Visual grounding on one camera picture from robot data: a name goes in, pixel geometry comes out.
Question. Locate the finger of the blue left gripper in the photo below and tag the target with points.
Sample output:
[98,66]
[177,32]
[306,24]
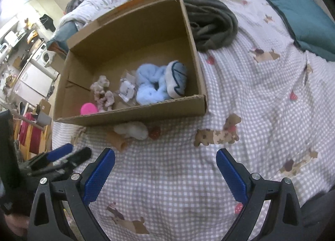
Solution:
[57,154]

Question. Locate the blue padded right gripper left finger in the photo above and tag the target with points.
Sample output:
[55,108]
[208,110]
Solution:
[47,218]

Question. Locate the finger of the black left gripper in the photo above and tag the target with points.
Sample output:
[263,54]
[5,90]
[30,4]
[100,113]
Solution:
[76,159]

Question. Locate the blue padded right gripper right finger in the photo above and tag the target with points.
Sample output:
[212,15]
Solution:
[283,220]

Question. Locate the brown soft tube toy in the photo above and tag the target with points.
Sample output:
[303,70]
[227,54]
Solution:
[118,141]

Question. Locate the pink soft ball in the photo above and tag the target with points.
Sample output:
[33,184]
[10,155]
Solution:
[88,109]

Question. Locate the white fluffy plush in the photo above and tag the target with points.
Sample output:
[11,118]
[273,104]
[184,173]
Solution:
[135,130]

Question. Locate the light blue fluffy plush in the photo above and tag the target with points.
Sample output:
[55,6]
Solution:
[151,84]

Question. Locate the white and blue sock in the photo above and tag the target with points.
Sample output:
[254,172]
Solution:
[176,79]

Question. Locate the beige cloth with tag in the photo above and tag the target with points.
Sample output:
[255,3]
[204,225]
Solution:
[127,89]

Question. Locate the small cardboard box on floor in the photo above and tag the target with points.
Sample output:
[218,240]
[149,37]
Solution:
[43,106]

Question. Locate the white washing machine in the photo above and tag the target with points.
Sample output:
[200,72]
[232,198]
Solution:
[43,56]

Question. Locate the checked dog print bedsheet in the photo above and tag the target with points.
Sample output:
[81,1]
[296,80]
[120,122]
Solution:
[270,104]

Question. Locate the open brown cardboard box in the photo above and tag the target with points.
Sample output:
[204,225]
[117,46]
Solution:
[135,33]

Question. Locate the black garment hanging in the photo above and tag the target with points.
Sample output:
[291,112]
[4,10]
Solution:
[47,22]

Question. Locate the teal cushion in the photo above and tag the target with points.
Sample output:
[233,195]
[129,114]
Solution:
[309,26]

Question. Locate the dark grey folded cloth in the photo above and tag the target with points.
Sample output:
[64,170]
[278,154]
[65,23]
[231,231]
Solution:
[213,24]

